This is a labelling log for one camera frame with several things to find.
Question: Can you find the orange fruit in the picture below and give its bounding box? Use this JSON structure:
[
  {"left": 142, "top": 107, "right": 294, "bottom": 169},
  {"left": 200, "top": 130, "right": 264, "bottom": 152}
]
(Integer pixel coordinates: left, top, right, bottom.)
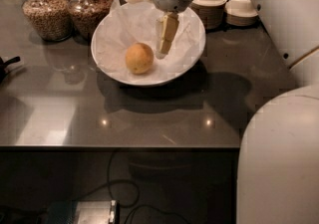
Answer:
[{"left": 125, "top": 43, "right": 154, "bottom": 75}]

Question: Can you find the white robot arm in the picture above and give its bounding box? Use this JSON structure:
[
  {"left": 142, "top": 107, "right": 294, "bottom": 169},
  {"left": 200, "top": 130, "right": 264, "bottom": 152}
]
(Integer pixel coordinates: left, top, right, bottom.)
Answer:
[{"left": 236, "top": 0, "right": 319, "bottom": 224}]

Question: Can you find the white bowl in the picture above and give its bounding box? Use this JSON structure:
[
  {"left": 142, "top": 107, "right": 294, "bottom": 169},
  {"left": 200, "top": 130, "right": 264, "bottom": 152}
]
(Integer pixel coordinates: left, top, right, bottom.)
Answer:
[{"left": 90, "top": 0, "right": 207, "bottom": 88}]

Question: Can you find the white paper liner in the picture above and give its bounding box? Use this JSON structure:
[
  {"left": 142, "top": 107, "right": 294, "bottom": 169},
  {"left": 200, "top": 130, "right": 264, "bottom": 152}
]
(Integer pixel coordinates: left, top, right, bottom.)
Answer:
[{"left": 94, "top": 0, "right": 202, "bottom": 83}]

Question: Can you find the left stack of paper bowls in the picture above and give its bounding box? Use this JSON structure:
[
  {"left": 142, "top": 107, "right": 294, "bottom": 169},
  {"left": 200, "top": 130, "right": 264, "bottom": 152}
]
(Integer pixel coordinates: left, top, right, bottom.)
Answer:
[{"left": 190, "top": 0, "right": 227, "bottom": 30}]

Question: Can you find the stack of paper bowls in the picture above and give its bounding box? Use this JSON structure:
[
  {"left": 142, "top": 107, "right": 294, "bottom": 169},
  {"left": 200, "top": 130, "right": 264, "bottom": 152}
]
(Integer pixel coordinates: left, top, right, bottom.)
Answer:
[
  {"left": 224, "top": 0, "right": 258, "bottom": 27},
  {"left": 190, "top": 0, "right": 227, "bottom": 30}
]

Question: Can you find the right glass grain jar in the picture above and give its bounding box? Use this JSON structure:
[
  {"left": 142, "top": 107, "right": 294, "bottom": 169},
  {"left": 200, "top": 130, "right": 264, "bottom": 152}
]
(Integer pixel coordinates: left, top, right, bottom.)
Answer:
[{"left": 68, "top": 0, "right": 111, "bottom": 41}]

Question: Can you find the right stack of paper bowls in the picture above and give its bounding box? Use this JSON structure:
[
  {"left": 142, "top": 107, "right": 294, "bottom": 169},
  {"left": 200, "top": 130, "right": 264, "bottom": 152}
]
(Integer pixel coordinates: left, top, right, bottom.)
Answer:
[{"left": 224, "top": 0, "right": 258, "bottom": 27}]

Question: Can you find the left glass grain jar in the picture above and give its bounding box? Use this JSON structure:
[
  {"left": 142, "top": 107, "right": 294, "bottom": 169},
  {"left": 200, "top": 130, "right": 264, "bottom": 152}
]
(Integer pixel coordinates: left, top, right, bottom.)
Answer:
[{"left": 22, "top": 0, "right": 73, "bottom": 42}]

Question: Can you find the metal box under table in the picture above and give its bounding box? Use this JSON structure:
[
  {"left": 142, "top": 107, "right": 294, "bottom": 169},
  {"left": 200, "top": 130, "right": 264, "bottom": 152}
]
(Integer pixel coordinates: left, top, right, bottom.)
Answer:
[{"left": 45, "top": 200, "right": 119, "bottom": 224}]

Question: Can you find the black cable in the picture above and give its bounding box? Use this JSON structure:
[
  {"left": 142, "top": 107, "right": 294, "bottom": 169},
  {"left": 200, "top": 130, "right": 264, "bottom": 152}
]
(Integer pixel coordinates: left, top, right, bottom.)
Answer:
[{"left": 59, "top": 149, "right": 192, "bottom": 224}]

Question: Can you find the black handle object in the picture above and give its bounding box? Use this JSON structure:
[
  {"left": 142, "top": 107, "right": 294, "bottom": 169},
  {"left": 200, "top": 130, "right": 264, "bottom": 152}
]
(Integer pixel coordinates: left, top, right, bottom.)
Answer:
[{"left": 0, "top": 56, "right": 21, "bottom": 83}]

